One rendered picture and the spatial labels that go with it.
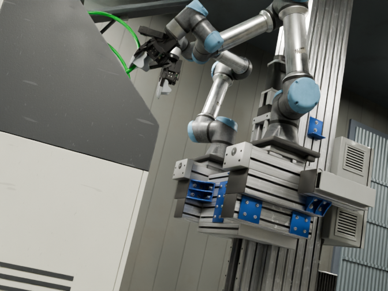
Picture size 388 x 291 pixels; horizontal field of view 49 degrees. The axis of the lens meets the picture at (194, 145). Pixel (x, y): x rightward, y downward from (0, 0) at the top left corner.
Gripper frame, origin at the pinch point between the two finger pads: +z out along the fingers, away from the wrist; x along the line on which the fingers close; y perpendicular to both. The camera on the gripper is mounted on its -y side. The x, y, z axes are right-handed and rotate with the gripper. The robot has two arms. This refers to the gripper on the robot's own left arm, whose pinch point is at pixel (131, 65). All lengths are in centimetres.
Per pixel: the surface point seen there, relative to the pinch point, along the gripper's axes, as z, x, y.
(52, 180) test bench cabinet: 33, -37, 32
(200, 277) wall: 109, 212, 72
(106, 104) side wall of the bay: 8.7, -26.2, 19.7
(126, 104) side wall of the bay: 4.4, -22.4, 22.3
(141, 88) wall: 44, 182, -84
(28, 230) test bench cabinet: 45, -42, 41
